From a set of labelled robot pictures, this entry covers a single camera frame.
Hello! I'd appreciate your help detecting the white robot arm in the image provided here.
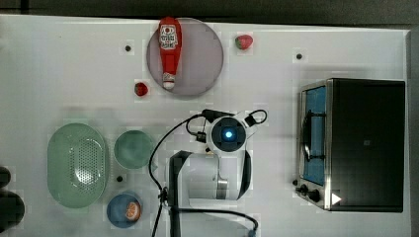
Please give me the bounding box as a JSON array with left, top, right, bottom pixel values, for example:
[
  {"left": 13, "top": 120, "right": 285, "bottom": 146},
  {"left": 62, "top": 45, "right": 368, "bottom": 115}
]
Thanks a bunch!
[{"left": 166, "top": 110, "right": 266, "bottom": 237}]

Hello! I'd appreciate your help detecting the green mug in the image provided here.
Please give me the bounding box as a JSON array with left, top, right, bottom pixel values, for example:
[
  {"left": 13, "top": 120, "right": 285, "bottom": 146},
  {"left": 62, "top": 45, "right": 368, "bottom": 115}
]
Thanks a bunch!
[{"left": 114, "top": 130, "right": 154, "bottom": 169}]

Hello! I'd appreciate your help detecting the grey round plate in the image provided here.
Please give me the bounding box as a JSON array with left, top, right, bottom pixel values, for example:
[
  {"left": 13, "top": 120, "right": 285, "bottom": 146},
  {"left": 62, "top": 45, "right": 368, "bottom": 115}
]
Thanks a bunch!
[{"left": 146, "top": 18, "right": 223, "bottom": 97}]

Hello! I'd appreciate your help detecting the small red strawberry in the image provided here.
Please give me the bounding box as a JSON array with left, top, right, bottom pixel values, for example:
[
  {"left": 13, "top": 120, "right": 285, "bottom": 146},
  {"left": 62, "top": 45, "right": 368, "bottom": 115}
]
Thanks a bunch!
[{"left": 134, "top": 82, "right": 148, "bottom": 97}]

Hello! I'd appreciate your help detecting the large red strawberry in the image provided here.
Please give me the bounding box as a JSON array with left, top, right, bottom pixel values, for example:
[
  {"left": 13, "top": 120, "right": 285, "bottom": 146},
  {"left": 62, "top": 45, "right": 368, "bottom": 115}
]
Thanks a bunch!
[{"left": 234, "top": 35, "right": 253, "bottom": 50}]

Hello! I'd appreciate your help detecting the red ketchup bottle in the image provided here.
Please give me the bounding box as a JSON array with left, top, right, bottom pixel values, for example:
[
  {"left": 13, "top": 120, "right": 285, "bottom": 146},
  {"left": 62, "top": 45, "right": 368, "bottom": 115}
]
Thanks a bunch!
[{"left": 158, "top": 17, "right": 183, "bottom": 90}]

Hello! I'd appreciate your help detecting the orange slice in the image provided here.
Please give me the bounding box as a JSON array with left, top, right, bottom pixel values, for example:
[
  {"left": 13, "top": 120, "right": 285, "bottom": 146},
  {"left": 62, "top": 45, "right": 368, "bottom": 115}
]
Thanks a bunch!
[{"left": 126, "top": 201, "right": 141, "bottom": 221}]

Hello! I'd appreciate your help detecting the blue bowl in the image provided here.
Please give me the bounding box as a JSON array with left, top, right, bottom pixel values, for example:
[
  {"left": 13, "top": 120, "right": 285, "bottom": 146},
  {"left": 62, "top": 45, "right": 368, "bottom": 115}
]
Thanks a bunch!
[{"left": 107, "top": 192, "right": 142, "bottom": 228}]

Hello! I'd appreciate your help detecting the green perforated colander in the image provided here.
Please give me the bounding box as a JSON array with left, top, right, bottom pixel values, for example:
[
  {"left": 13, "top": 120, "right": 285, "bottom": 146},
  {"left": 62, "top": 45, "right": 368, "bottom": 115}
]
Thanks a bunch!
[{"left": 47, "top": 123, "right": 108, "bottom": 208}]

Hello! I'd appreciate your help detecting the black toaster oven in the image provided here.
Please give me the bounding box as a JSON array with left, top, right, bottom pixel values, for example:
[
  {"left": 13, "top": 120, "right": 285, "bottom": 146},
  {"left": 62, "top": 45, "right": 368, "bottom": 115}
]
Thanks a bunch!
[{"left": 293, "top": 78, "right": 406, "bottom": 212}]

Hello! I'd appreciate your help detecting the black cylinder object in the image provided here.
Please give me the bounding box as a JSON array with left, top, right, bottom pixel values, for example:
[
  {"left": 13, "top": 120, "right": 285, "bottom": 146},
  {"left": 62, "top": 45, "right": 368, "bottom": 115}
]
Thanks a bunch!
[{"left": 0, "top": 167, "right": 25, "bottom": 233}]

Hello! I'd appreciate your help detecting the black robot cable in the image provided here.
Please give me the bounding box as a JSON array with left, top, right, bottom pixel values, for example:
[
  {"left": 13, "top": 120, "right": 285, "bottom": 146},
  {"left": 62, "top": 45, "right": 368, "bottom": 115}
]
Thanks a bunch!
[{"left": 148, "top": 113, "right": 260, "bottom": 237}]

